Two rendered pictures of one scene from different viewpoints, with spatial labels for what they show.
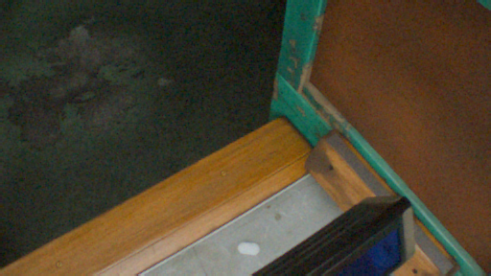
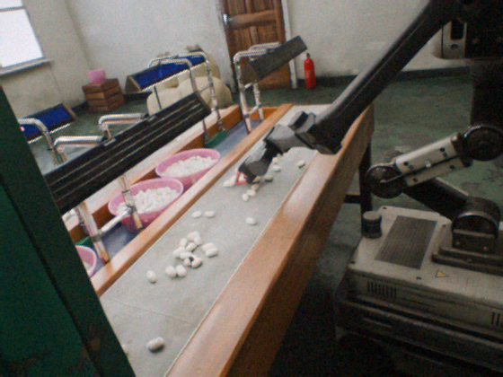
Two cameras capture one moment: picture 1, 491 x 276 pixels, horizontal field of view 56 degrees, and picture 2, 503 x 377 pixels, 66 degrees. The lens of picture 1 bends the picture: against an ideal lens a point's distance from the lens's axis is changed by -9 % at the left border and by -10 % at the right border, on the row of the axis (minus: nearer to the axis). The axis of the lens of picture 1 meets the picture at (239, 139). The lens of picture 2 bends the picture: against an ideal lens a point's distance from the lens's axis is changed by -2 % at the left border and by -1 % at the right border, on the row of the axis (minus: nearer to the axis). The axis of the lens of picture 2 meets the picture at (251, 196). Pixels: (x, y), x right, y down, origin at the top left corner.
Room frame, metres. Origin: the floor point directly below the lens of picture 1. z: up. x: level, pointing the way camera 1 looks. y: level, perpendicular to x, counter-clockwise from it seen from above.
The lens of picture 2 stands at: (0.93, -0.01, 1.34)
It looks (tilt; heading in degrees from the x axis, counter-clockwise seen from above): 28 degrees down; 158
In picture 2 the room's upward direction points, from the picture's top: 11 degrees counter-clockwise
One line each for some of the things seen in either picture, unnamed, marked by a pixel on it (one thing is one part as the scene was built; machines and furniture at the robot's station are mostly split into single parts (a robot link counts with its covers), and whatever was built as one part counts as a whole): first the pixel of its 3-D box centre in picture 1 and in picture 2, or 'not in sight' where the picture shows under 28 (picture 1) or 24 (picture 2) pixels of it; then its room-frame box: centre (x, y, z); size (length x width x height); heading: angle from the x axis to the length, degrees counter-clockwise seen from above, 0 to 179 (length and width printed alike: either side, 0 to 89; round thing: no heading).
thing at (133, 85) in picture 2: not in sight; (170, 67); (-1.03, 0.47, 1.08); 0.62 x 0.08 x 0.07; 129
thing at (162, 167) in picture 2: not in sight; (189, 171); (-0.54, 0.33, 0.72); 0.27 x 0.27 x 0.10
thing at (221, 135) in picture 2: not in sight; (192, 101); (-0.97, 0.53, 0.90); 0.20 x 0.19 x 0.45; 129
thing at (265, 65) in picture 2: not in sight; (277, 56); (-0.59, 0.83, 1.08); 0.62 x 0.08 x 0.07; 129
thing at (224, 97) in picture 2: not in sight; (197, 98); (-3.20, 1.22, 0.40); 0.74 x 0.56 x 0.38; 132
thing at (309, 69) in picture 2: not in sight; (309, 70); (-3.70, 3.02, 0.25); 0.18 x 0.14 x 0.49; 131
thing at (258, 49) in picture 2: not in sight; (266, 97); (-0.66, 0.78, 0.90); 0.20 x 0.19 x 0.45; 129
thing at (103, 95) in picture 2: not in sight; (101, 90); (-6.04, 0.52, 0.32); 0.42 x 0.42 x 0.64; 41
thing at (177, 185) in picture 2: not in sight; (149, 206); (-0.37, 0.11, 0.72); 0.27 x 0.27 x 0.10
